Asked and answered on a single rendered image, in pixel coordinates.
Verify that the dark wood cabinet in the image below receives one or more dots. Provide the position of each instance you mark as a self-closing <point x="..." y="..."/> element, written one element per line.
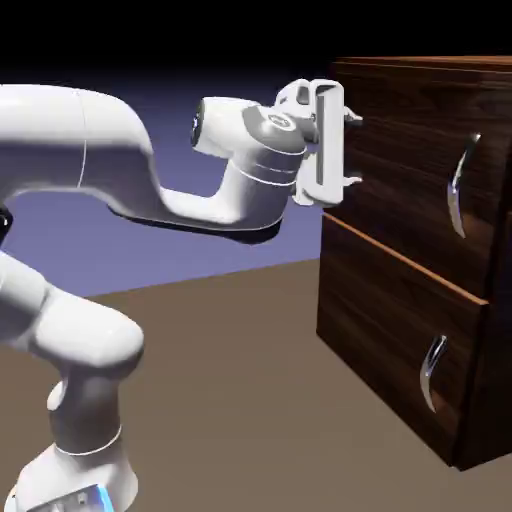
<point x="420" y="260"/>

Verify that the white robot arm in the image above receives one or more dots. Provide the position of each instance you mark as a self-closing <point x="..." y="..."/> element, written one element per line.
<point x="120" y="152"/>

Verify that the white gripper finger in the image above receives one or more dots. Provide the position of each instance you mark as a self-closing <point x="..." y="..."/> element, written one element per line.
<point x="354" y="116"/>
<point x="354" y="180"/>

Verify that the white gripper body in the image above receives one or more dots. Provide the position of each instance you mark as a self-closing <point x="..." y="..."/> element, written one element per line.
<point x="332" y="144"/>

